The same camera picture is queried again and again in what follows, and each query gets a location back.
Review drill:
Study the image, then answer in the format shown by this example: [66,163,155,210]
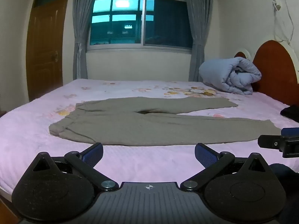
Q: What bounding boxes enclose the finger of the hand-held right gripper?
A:
[258,135,299,158]
[281,127,299,138]

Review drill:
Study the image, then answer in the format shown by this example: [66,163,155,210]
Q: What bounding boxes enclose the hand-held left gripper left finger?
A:
[31,142,119,191]

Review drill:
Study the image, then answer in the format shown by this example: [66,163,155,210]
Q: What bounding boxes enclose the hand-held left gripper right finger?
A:
[180,142,268,191]

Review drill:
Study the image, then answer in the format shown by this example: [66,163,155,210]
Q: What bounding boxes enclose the grey-green pants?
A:
[49,97,282,146]

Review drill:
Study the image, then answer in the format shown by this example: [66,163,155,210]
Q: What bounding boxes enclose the black cloth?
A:
[280,106,299,124]

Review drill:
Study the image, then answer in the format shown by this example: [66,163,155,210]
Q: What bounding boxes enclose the person's dark clothing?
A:
[268,163,299,193]

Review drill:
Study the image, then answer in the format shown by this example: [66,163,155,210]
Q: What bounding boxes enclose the red-brown wooden headboard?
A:
[234,40,299,106]

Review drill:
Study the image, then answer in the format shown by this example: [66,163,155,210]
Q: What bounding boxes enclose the bed with pink floral sheet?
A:
[0,78,299,201]

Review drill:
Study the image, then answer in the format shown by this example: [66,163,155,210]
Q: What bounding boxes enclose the light blue folded quilt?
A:
[198,56,262,95]

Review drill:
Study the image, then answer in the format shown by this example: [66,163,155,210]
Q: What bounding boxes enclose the brown wooden door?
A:
[25,0,72,102]

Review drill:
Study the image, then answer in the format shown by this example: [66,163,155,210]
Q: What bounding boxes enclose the grey curtain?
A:
[72,0,101,80]
[183,0,215,82]

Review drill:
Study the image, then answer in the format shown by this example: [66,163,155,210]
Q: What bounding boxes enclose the sliding glass window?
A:
[87,0,193,52]

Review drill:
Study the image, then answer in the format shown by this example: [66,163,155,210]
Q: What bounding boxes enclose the white cable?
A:
[273,0,296,46]

